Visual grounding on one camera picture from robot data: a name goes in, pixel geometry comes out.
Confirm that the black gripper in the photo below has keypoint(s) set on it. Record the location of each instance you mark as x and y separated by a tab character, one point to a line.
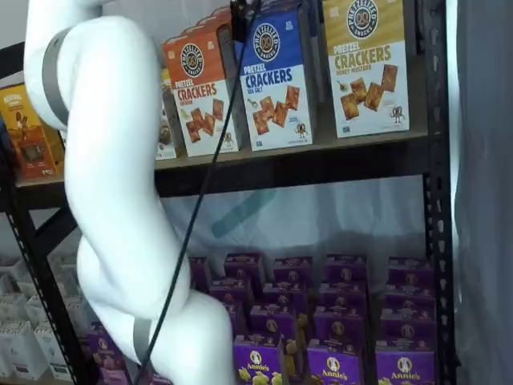
244	5

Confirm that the blue sea salt pretzel box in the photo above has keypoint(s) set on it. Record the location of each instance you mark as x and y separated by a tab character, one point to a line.
282	2
276	100

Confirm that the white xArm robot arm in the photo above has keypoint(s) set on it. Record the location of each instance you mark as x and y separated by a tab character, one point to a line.
112	120

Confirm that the orange cheddar pretzel box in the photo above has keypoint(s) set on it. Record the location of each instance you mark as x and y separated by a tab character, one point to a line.
218	17
200	104
196	29

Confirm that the gold honey mustard pretzel box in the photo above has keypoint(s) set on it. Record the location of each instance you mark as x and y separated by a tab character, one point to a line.
368	80

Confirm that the black metal shelf rack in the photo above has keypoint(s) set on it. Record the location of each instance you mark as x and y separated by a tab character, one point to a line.
320	172

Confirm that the wooden shelf board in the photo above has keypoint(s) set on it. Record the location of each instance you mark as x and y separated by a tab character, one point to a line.
360	143

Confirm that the orange snack box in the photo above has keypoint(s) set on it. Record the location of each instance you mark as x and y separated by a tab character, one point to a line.
32	132

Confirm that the purple Annie's hidden veggies box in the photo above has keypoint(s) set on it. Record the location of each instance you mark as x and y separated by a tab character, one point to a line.
240	318
230	290
244	264

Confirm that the purple Annie's cheddar bunnies box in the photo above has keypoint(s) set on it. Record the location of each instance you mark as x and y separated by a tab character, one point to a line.
272	325
282	294
256	365
292	268

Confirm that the purple Annie's chocolate bunnies box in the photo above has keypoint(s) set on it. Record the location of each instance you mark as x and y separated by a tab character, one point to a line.
346	268
340	327
342	294
336	369

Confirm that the purple Annie's box teal label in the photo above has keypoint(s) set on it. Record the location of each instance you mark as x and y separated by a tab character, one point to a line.
405	369
410	270
409	297
409	329

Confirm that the purple Annie's snack box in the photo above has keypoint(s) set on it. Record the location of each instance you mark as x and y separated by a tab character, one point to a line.
100	333
112	369

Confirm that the white backdrop sheet teal logo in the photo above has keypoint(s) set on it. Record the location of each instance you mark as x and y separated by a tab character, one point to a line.
320	224

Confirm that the white side curtain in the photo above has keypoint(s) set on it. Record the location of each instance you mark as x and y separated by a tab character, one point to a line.
485	200

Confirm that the white paper carton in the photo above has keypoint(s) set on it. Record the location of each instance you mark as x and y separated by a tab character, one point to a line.
16	349
50	345
62	371
12	306
38	310

